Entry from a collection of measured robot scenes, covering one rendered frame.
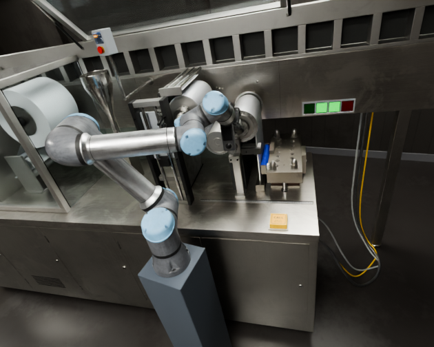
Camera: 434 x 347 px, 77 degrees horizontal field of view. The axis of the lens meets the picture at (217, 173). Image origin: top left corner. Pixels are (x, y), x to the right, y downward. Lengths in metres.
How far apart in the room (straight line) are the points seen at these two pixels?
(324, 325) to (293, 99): 1.34
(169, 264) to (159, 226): 0.17
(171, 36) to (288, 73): 0.62
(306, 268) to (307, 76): 0.91
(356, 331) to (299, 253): 0.83
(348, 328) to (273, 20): 1.73
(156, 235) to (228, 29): 1.01
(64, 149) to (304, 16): 1.11
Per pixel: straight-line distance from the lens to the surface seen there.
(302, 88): 1.50
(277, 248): 1.29
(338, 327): 2.00
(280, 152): 1.44
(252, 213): 1.27
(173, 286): 1.09
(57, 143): 0.90
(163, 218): 1.00
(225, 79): 1.52
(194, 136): 0.77
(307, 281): 1.45
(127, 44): 1.68
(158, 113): 1.17
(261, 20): 1.45
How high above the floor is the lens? 1.75
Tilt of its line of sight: 33 degrees down
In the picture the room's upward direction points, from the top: 11 degrees counter-clockwise
